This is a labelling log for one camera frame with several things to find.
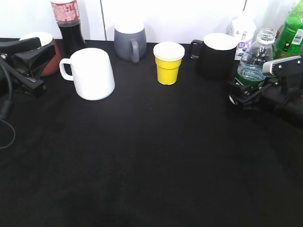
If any red-brown ceramic mug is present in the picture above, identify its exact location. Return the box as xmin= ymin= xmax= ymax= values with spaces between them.
xmin=19 ymin=32 xmax=62 ymax=77

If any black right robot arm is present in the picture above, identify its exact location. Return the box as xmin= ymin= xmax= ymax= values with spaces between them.
xmin=227 ymin=55 xmax=303 ymax=126

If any black table cloth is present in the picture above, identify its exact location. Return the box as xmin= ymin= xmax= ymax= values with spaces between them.
xmin=0 ymin=41 xmax=303 ymax=227

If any grey ceramic mug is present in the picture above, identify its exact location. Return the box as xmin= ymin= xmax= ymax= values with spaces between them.
xmin=114 ymin=20 xmax=147 ymax=63

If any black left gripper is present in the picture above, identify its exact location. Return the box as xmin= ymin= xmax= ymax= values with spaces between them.
xmin=0 ymin=37 xmax=54 ymax=98

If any yellow paper cup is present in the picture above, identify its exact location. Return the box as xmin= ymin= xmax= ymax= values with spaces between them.
xmin=153 ymin=42 xmax=185 ymax=85

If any white milk drink bottle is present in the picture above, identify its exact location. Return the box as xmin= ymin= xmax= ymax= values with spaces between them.
xmin=230 ymin=11 xmax=257 ymax=61

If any white ceramic mug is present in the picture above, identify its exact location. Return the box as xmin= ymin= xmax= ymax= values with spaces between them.
xmin=59 ymin=48 xmax=115 ymax=101

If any green soda bottle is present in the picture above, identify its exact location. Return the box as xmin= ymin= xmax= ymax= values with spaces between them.
xmin=273 ymin=0 xmax=303 ymax=59

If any cola bottle red label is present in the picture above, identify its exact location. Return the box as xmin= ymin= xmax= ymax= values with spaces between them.
xmin=50 ymin=0 xmax=86 ymax=56

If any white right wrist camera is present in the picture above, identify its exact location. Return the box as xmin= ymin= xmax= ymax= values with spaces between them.
xmin=262 ymin=55 xmax=301 ymax=76

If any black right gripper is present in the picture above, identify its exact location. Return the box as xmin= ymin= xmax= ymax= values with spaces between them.
xmin=227 ymin=78 xmax=290 ymax=109

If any clear water bottle green label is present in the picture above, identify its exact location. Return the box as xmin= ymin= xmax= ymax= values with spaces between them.
xmin=233 ymin=28 xmax=276 ymax=89

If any black ceramic mug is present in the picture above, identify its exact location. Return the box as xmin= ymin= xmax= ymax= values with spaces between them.
xmin=189 ymin=33 xmax=238 ymax=80

